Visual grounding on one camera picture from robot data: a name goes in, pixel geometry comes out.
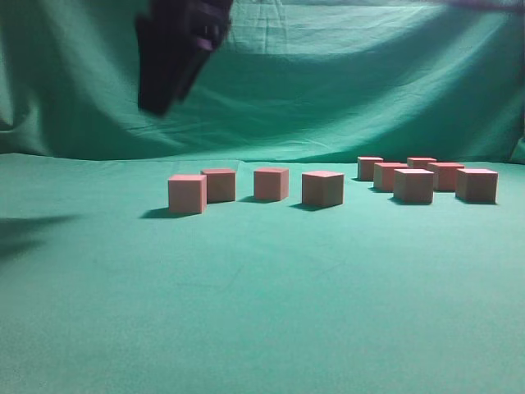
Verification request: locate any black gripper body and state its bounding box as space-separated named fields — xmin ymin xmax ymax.
xmin=150 ymin=0 xmax=233 ymax=41

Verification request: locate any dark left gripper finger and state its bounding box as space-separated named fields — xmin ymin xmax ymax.
xmin=175 ymin=24 xmax=230 ymax=102

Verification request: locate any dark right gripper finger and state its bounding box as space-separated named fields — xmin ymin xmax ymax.
xmin=135 ymin=14 xmax=190 ymax=116

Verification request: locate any pink cube three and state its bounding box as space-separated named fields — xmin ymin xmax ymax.
xmin=201 ymin=168 xmax=236 ymax=203

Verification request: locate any pink cube two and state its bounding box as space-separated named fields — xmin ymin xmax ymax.
xmin=253 ymin=167 xmax=290 ymax=201

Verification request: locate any pink cube one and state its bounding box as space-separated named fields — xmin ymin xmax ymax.
xmin=301 ymin=171 xmax=345 ymax=208

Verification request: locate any pink cube eight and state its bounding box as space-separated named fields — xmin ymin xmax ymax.
xmin=357 ymin=156 xmax=384 ymax=181

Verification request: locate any pink cube six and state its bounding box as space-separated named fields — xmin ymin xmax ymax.
xmin=373 ymin=162 xmax=409 ymax=192

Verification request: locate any pink cube four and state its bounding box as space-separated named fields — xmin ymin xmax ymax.
xmin=393 ymin=168 xmax=434 ymax=204

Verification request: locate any pink cube seven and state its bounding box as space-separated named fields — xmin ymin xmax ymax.
xmin=427 ymin=162 xmax=465 ymax=192

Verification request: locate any pink cube five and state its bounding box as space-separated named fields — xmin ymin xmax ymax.
xmin=455 ymin=168 xmax=499 ymax=204

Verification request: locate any pink cube ten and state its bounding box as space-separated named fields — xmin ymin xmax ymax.
xmin=167 ymin=174 xmax=207 ymax=213

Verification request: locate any pink cube nine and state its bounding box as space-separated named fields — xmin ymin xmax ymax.
xmin=407 ymin=157 xmax=437 ymax=169

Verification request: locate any green cloth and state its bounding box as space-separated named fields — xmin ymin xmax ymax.
xmin=1 ymin=1 xmax=524 ymax=393

